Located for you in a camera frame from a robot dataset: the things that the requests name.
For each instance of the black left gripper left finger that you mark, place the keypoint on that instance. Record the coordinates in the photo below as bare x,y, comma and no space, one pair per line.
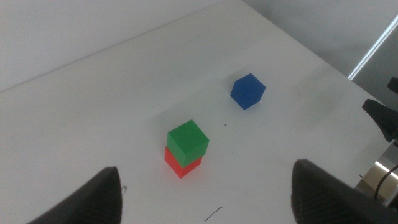
96,199

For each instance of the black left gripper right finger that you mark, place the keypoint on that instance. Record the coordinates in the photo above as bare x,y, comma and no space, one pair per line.
323,199

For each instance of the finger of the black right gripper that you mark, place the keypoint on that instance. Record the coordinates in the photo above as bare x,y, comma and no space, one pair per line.
385,119
394,84

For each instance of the red cube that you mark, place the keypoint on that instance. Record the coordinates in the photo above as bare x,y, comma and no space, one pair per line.
182,169

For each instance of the green cube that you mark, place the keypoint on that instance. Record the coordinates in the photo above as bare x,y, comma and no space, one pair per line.
188,141

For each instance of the blue cube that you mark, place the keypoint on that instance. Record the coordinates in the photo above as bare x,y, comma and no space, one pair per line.
248,91

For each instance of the white wall strip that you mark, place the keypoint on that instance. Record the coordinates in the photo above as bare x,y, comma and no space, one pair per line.
373,48

